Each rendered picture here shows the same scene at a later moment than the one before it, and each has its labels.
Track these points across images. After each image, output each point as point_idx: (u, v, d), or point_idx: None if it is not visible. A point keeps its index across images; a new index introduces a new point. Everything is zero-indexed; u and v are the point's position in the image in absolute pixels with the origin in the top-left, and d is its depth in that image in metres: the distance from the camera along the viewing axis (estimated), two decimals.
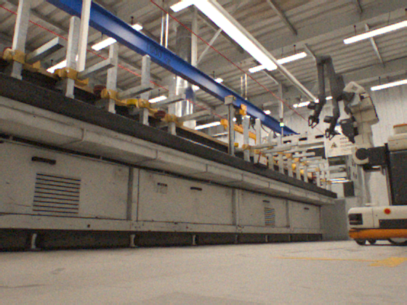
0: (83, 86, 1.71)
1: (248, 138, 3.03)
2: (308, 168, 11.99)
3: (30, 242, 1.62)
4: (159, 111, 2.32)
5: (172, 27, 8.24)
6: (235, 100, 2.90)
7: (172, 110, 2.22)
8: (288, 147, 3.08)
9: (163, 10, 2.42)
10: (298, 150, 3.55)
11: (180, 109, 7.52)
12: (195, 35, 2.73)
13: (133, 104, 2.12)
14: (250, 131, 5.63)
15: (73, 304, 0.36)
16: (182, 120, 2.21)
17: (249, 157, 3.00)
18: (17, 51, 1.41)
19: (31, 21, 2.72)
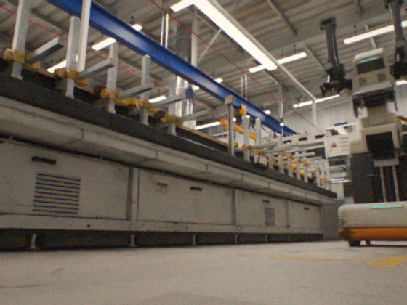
0: (83, 86, 1.71)
1: (248, 138, 3.03)
2: (308, 168, 11.99)
3: (30, 242, 1.62)
4: (159, 111, 2.32)
5: (172, 27, 8.24)
6: (235, 100, 2.90)
7: (172, 110, 2.22)
8: (288, 147, 3.08)
9: (163, 10, 2.42)
10: (298, 150, 3.55)
11: (180, 109, 7.52)
12: (195, 35, 2.73)
13: (133, 104, 2.12)
14: (250, 131, 5.63)
15: (73, 304, 0.36)
16: (182, 120, 2.21)
17: (249, 157, 3.00)
18: (17, 51, 1.41)
19: (31, 21, 2.72)
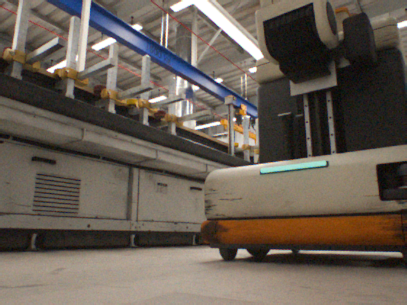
0: (83, 86, 1.71)
1: (248, 138, 3.03)
2: None
3: (30, 242, 1.62)
4: (159, 111, 2.32)
5: (172, 27, 8.24)
6: (235, 100, 2.90)
7: (172, 110, 2.22)
8: None
9: (163, 10, 2.42)
10: None
11: (180, 109, 7.52)
12: (195, 35, 2.73)
13: (133, 104, 2.12)
14: (250, 131, 5.63)
15: (73, 304, 0.36)
16: (182, 120, 2.21)
17: (249, 157, 3.00)
18: (17, 51, 1.41)
19: (31, 21, 2.72)
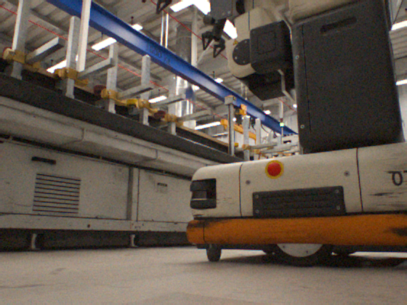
0: (83, 86, 1.71)
1: (248, 138, 3.03)
2: None
3: (30, 242, 1.62)
4: (159, 111, 2.32)
5: (172, 27, 8.24)
6: (235, 100, 2.90)
7: (172, 110, 2.22)
8: (288, 147, 3.08)
9: (163, 10, 2.42)
10: (298, 150, 3.55)
11: (180, 109, 7.52)
12: (195, 35, 2.73)
13: (133, 104, 2.12)
14: (250, 131, 5.63)
15: (73, 304, 0.36)
16: (182, 120, 2.21)
17: (249, 157, 3.00)
18: (17, 51, 1.41)
19: (31, 21, 2.72)
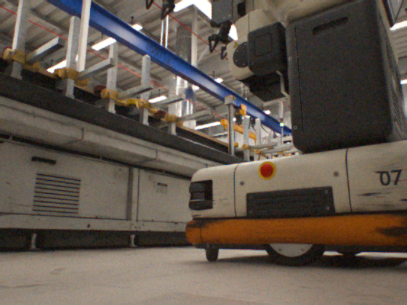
0: (83, 86, 1.71)
1: (248, 138, 3.03)
2: None
3: (30, 242, 1.62)
4: (159, 111, 2.32)
5: (172, 27, 8.24)
6: (235, 100, 2.90)
7: (172, 110, 2.22)
8: (288, 147, 3.08)
9: None
10: (298, 150, 3.55)
11: (180, 109, 7.52)
12: (195, 35, 2.73)
13: (133, 104, 2.12)
14: (250, 131, 5.63)
15: (73, 304, 0.36)
16: (182, 120, 2.21)
17: (249, 157, 3.00)
18: (17, 51, 1.41)
19: (31, 21, 2.72)
